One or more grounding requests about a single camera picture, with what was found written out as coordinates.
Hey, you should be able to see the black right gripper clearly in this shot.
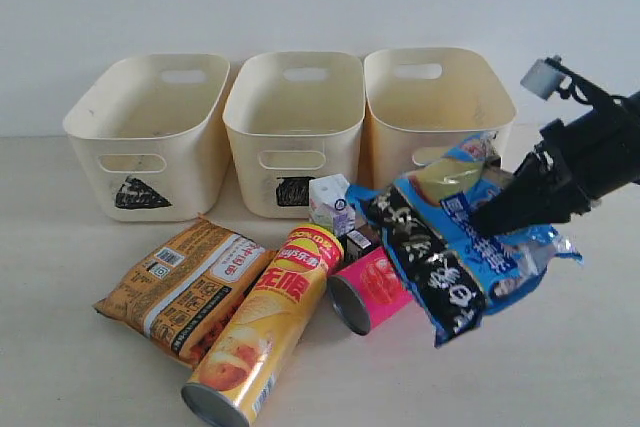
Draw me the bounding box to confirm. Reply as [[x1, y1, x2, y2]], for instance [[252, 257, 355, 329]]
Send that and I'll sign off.
[[470, 93, 639, 236]]

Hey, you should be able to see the blue cookie bag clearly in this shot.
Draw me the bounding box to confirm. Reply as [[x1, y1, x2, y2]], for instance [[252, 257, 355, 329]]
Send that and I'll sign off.
[[346, 133, 583, 347]]

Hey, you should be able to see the pink chips can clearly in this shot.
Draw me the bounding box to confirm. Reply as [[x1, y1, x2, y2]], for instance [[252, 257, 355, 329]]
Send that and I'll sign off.
[[327, 247, 413, 336]]

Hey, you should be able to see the yellow chips can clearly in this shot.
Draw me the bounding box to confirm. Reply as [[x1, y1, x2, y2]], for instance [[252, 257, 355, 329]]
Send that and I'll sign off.
[[181, 223, 344, 427]]

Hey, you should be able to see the orange snack bag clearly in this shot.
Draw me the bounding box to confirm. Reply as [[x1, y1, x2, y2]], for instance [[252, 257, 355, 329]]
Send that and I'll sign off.
[[93, 217, 275, 368]]

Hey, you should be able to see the cream bin circle mark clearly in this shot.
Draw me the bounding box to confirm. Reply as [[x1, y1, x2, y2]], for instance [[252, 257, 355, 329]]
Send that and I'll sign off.
[[363, 47, 517, 189]]

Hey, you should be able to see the purple drink carton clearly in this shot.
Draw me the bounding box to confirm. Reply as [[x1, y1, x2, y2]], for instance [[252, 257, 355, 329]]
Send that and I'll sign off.
[[345, 225, 381, 265]]

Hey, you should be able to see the white blue milk carton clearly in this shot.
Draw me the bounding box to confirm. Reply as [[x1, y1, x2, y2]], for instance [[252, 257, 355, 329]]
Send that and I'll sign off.
[[309, 174, 356, 237]]

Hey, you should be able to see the cream bin square mark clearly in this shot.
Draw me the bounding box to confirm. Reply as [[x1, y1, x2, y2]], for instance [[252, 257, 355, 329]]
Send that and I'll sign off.
[[223, 51, 366, 219]]

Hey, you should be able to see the cream bin triangle mark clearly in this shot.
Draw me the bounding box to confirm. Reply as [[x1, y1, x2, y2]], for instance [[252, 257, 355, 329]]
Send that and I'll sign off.
[[63, 53, 231, 222]]

